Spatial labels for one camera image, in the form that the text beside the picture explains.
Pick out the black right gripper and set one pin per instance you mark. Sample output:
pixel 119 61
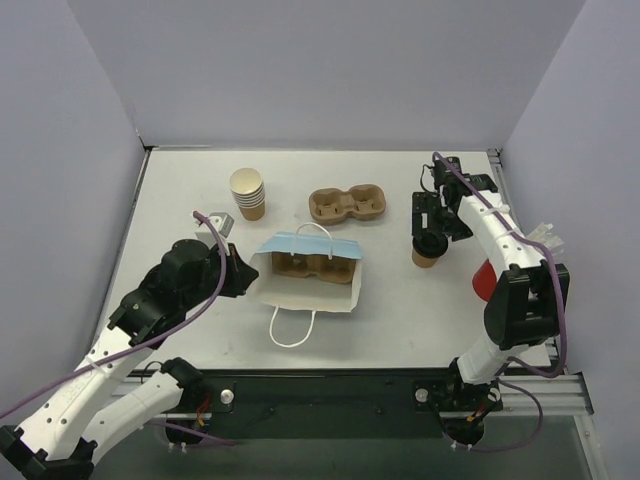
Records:
pixel 427 220

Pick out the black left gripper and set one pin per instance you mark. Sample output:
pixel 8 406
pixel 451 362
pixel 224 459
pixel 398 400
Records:
pixel 235 270

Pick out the brown cup with black lid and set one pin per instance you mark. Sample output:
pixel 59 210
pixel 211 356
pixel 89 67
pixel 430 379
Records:
pixel 428 248

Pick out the light blue paper bag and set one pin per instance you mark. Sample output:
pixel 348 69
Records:
pixel 304 294

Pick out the stack of brown paper cups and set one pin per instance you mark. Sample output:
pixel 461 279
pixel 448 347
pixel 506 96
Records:
pixel 247 188

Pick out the brown pulp cup carrier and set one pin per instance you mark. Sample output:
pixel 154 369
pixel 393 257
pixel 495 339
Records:
pixel 333 269

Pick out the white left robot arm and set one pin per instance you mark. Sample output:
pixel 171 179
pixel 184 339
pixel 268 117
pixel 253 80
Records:
pixel 68 435

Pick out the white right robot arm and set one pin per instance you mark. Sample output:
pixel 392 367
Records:
pixel 526 304

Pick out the red straw holder cup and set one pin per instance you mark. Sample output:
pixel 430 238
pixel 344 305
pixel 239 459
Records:
pixel 484 281

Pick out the remaining brown pulp carrier stack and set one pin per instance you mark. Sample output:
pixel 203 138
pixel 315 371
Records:
pixel 331 206

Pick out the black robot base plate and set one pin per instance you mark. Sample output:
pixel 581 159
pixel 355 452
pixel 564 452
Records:
pixel 302 404

